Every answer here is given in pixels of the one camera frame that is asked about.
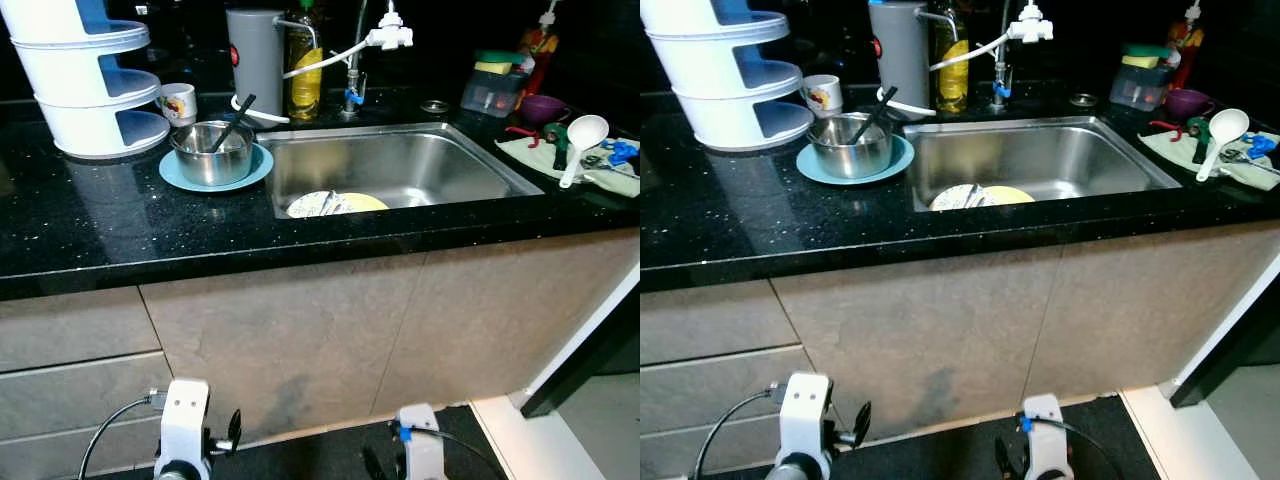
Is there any stainless steel bowl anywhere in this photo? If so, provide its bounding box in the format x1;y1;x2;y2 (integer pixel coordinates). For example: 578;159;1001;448
170;120;255;187
808;112;894;181

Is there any green black kitchen tool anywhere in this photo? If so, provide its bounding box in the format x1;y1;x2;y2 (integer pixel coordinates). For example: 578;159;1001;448
1187;117;1213;165
545;122;571;171

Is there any black floor mat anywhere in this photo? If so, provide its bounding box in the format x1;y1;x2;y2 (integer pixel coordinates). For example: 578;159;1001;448
700;395;1166;480
95;405;513;480

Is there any beige cabinet drawer front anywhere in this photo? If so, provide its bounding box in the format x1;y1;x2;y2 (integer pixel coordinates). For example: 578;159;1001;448
640;346;816;433
0;287;161;374
640;280;801;366
0;352;176;443

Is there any white floral patterned plate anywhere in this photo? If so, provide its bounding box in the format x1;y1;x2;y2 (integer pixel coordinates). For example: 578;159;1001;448
287;190;351;219
930;184;991;212

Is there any light blue plate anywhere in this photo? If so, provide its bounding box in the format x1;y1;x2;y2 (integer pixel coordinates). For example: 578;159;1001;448
159;143;274;193
796;133;915;186

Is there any stainless steel sink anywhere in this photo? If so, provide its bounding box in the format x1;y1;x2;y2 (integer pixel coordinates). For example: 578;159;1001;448
900;115;1184;213
258;122;546;219

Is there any white printed mug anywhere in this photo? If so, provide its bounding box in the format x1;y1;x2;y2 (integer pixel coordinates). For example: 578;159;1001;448
160;84;198;127
802;74;844;119

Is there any pale green cloth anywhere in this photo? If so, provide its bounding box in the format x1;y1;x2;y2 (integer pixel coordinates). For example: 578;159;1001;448
1140;128;1280;191
495;130;641;198

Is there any yellow cooking oil bottle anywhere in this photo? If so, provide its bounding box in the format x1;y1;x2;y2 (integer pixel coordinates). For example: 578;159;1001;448
288;0;324;121
932;0;970;114

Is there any metal faucet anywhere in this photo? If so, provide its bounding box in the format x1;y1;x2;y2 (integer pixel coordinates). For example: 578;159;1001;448
343;0;371;116
990;0;1016;109

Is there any grey water filter cylinder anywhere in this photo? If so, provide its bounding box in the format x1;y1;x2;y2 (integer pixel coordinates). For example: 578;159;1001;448
868;0;931;111
226;8;286;119

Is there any clear plastic container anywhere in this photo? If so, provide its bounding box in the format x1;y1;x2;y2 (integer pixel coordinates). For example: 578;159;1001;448
1109;62;1173;112
461;68;526;118

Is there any white blue tiered rack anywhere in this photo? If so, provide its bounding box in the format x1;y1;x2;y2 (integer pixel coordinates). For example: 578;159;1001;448
0;0;171;159
640;0;791;153

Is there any white rice spoon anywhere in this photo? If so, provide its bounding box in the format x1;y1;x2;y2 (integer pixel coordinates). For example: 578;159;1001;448
1196;108;1250;183
558;114;610;189

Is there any purple cup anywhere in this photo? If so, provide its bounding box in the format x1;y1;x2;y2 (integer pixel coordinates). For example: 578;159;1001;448
520;95;571;126
1165;88;1216;121

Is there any yellow green sponge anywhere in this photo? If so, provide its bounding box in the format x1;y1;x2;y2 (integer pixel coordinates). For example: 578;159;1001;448
474;50;528;76
1121;43;1173;69

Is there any white faucet diverter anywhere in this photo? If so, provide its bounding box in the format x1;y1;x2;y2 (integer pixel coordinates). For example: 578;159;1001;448
1008;3;1056;44
365;5;414;51

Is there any red yellow bottle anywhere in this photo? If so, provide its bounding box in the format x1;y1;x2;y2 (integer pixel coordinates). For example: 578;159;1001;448
1165;20;1206;91
518;25;559;96

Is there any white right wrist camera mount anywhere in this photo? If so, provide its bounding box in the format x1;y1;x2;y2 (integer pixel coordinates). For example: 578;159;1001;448
397;403;446;480
1020;393;1064;480

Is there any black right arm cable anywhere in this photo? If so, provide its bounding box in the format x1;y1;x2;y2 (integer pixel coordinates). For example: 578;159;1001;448
1020;415;1136;480
400;425;511;480

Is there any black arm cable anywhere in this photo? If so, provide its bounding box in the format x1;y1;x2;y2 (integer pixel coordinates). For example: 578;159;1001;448
1020;415;1136;480
400;425;511;480
78;393;166;480
695;386;786;480

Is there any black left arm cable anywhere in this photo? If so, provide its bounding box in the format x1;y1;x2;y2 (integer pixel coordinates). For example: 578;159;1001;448
695;386;786;480
78;393;166;480

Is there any white hose loop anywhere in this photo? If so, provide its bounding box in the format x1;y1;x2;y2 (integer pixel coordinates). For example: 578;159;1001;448
232;95;291;129
875;88;936;119

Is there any black utensil handle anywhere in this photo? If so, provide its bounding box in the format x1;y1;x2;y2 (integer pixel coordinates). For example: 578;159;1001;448
850;86;898;146
210;95;257;151

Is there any white filter hose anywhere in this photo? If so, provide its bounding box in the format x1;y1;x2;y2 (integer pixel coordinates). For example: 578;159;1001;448
928;32;1017;73
283;38;373;79

